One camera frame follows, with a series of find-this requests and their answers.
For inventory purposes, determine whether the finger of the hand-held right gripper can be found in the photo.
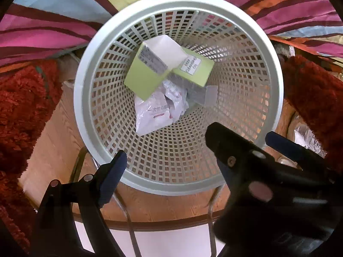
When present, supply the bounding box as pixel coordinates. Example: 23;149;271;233
205;123;285;202
265;131;336;172

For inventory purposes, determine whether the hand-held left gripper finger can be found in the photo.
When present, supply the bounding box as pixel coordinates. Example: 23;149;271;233
32;150;128;257

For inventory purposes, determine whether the white plastic mesh waste basket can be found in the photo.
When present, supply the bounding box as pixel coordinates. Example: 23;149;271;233
74;0;284;196

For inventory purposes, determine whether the white packet with printed text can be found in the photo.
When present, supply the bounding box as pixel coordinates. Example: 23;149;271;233
135;91;172;136

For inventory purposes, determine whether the green box with grey tray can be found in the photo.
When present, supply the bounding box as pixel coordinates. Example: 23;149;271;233
171;47;219;105

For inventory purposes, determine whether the small green box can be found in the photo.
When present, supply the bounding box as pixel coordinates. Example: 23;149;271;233
124;34;185;100

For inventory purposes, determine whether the crumpled clear plastic bag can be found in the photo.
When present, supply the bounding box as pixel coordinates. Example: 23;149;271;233
293;123;326;156

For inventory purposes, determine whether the wooden round platform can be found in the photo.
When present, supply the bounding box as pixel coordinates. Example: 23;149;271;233
19;54;298;232

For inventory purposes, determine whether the red shaggy rug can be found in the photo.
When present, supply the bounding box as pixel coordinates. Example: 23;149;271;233
0;59;64;253
281;56;343;158

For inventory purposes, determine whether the striped colourful blanket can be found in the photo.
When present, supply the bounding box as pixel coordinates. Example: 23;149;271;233
0;0;343;69

